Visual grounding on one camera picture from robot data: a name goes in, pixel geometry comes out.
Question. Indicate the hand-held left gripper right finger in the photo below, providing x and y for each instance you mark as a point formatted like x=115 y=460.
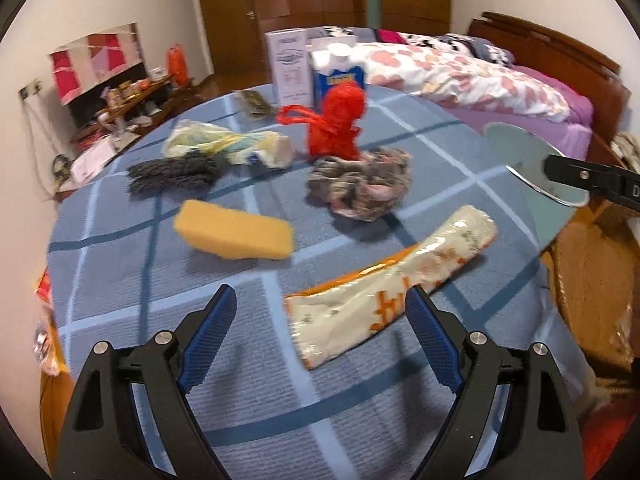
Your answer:
x=432 y=345

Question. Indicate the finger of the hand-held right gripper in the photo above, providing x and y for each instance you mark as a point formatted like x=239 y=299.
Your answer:
x=582 y=176

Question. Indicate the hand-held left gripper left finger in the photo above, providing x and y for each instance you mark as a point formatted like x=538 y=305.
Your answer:
x=210 y=340

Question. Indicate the light blue metal bin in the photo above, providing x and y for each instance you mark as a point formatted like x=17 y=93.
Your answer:
x=520 y=150

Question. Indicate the orange white snack packet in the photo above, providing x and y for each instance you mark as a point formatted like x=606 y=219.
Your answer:
x=350 y=310

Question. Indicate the yellow sponge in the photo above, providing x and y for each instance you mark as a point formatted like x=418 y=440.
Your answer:
x=230 y=232

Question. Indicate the yellow plastic bag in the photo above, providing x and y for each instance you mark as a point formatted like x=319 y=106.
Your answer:
x=220 y=142

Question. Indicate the red yarn toy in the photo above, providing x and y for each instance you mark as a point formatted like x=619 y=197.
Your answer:
x=335 y=125

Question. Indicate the beige clothes pile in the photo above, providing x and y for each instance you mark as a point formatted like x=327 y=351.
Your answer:
x=627 y=150

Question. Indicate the purple bed sheet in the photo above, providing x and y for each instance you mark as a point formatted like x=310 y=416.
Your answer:
x=560 y=110

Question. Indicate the blue plaid tablecloth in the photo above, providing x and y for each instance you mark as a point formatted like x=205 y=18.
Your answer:
x=150 y=280

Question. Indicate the wooden bed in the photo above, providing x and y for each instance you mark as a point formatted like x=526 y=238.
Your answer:
x=560 y=55

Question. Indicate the clear plastic bag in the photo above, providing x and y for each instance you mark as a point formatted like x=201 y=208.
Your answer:
x=630 y=327
x=50 y=347

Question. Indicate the heart print duvet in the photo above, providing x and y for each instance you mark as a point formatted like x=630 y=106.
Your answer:
x=450 y=77

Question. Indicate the orange snack bag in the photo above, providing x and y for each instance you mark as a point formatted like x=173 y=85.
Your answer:
x=44 y=290

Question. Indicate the striped cow print blanket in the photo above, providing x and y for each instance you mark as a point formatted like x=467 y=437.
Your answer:
x=450 y=45

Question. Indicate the white paper sheet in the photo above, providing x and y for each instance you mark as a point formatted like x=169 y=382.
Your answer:
x=95 y=157

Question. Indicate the small dark packet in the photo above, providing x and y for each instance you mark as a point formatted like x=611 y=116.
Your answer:
x=255 y=104

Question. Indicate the wooden television stand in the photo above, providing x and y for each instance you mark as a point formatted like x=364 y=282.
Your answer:
x=145 y=105

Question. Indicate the black television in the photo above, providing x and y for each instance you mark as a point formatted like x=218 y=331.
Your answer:
x=85 y=112

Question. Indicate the blue milk carton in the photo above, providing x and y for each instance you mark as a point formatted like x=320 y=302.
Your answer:
x=325 y=82

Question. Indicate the orange plastic bag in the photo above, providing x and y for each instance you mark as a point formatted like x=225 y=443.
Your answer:
x=178 y=65

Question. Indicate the white milk carton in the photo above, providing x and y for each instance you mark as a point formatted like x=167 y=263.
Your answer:
x=287 y=70

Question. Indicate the patchwork cloth cover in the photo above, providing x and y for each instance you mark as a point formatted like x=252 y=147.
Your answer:
x=95 y=62

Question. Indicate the wooden door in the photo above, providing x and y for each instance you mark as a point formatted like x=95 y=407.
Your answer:
x=230 y=20

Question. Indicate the wall power socket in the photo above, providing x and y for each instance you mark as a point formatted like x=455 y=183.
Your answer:
x=31 y=88

